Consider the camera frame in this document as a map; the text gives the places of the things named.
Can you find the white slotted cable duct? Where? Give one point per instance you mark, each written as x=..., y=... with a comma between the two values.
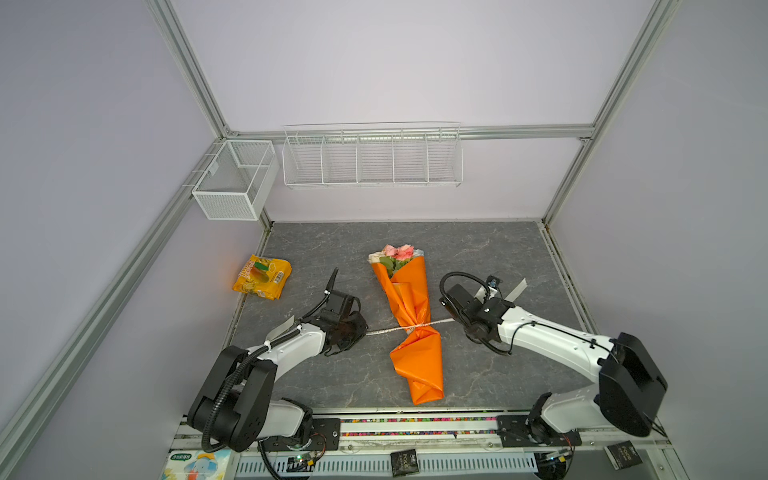
x=422, y=465

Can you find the black box right front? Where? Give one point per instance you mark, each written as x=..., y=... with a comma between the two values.
x=623, y=455

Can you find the white wire wall shelf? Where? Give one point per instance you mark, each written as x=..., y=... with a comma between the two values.
x=379, y=154

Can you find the cream fake rose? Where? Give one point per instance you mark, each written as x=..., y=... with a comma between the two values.
x=375, y=257

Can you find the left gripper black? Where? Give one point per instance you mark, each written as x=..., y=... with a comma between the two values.
x=360, y=331

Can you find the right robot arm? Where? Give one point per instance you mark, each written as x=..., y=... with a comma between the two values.
x=626, y=387

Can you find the black box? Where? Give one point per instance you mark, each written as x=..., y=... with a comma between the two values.
x=404, y=463
x=623, y=455

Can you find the orange wrapping paper sheet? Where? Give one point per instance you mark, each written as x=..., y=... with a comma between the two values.
x=418, y=359

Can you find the black box centre front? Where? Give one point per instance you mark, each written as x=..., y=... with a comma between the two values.
x=404, y=463

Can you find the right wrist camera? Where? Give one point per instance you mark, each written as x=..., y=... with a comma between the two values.
x=458, y=298

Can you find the tissue pack with elephant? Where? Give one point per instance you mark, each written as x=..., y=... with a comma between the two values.
x=199, y=465

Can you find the white mesh box basket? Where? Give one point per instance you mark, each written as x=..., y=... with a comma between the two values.
x=237, y=181

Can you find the light pink fake rose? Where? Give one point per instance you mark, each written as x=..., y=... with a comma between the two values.
x=390, y=250

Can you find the aluminium front rail frame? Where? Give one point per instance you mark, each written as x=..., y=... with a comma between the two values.
x=474, y=431

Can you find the white ribbon gold lettering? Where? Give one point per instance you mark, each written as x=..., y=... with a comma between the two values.
x=408, y=327

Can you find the yellow snack bag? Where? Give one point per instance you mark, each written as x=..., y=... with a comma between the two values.
x=264, y=277

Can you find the dark pink fake rose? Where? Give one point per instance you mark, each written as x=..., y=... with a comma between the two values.
x=405, y=252

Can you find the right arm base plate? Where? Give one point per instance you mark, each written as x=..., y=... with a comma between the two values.
x=519, y=431

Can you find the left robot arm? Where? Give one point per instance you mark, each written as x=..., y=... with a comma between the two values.
x=234, y=407

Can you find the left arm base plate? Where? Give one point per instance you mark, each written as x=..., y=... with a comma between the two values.
x=323, y=434

